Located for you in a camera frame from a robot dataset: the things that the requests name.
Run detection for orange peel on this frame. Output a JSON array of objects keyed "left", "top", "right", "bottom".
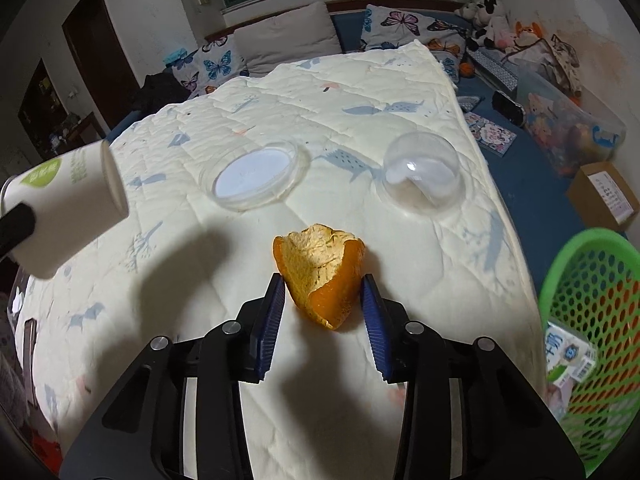
[{"left": 272, "top": 223, "right": 366, "bottom": 330}]

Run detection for colourful picture book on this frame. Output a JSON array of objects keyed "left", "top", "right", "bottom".
[{"left": 464, "top": 112, "right": 516, "bottom": 156}]

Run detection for butterfly pillow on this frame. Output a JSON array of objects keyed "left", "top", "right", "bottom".
[
  {"left": 169, "top": 35, "right": 248, "bottom": 99},
  {"left": 360, "top": 4, "right": 468, "bottom": 84}
]

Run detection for clear round plastic container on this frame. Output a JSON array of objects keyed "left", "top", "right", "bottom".
[{"left": 198, "top": 139, "right": 310, "bottom": 212}]

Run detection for brown cardboard box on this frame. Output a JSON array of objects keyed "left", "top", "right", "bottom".
[{"left": 566, "top": 162, "right": 639, "bottom": 233}]

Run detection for small black device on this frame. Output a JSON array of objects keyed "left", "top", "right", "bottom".
[{"left": 491, "top": 90, "right": 526, "bottom": 128}]

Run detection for butterfly pillow left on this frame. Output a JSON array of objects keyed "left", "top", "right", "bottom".
[{"left": 169, "top": 35, "right": 248, "bottom": 99}]

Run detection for dark wooden door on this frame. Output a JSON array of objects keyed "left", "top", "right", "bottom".
[{"left": 62, "top": 0, "right": 140, "bottom": 129}]

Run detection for blue white milk carton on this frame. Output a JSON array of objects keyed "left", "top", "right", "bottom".
[{"left": 544, "top": 318, "right": 598, "bottom": 388}]

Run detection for green plastic mesh basket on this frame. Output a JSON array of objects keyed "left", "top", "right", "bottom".
[{"left": 538, "top": 228, "right": 639, "bottom": 474}]

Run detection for grey pillow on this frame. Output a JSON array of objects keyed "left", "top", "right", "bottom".
[{"left": 233, "top": 2, "right": 342, "bottom": 77}]

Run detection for white paper cup green logo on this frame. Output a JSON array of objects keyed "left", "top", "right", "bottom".
[{"left": 1, "top": 141, "right": 129, "bottom": 280}]

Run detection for clear plastic toy bin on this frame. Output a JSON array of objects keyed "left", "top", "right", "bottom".
[{"left": 516, "top": 64, "right": 626, "bottom": 177}]

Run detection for plush toy pile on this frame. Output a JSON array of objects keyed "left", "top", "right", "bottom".
[{"left": 453, "top": 0, "right": 584, "bottom": 99}]

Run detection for butterfly pillow right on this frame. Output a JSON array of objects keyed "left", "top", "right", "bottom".
[{"left": 360, "top": 4, "right": 468, "bottom": 84}]

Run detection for clear plastic dome lid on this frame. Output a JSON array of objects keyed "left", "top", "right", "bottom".
[{"left": 380, "top": 131, "right": 463, "bottom": 214}]

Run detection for cream quilted blanket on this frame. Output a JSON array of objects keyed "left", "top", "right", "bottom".
[{"left": 21, "top": 44, "right": 544, "bottom": 460}]

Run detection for pink plastic package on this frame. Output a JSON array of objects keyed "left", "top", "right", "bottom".
[{"left": 544, "top": 378, "right": 575, "bottom": 422}]

